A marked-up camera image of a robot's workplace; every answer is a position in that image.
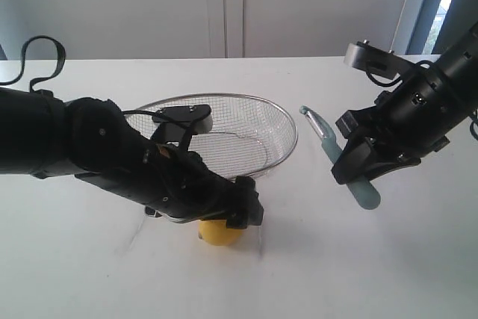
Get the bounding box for white cabinet doors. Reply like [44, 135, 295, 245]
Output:
[1, 0, 405, 59]

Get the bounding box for teal handled peeler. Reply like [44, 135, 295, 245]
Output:
[299, 105, 381, 210]

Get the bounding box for oval wire mesh basket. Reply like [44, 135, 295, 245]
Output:
[125, 93, 298, 223]

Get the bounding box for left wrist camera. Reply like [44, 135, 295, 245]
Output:
[140, 104, 213, 150]

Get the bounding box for window with blue frame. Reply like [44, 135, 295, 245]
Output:
[406, 0, 477, 55]

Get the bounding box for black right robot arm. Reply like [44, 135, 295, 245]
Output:
[332, 25, 477, 185]

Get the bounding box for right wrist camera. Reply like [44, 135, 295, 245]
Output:
[344, 41, 397, 79]

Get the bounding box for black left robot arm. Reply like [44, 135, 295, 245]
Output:
[1, 89, 264, 229]

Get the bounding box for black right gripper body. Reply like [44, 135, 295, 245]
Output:
[336, 64, 474, 159]

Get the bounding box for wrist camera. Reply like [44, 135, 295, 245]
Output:
[140, 104, 213, 150]
[344, 41, 397, 79]

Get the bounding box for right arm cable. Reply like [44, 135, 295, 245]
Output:
[466, 109, 478, 140]

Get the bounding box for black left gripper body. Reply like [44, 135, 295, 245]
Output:
[74, 139, 239, 222]

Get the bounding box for yellow lemon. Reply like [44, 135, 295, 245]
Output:
[198, 220, 244, 247]

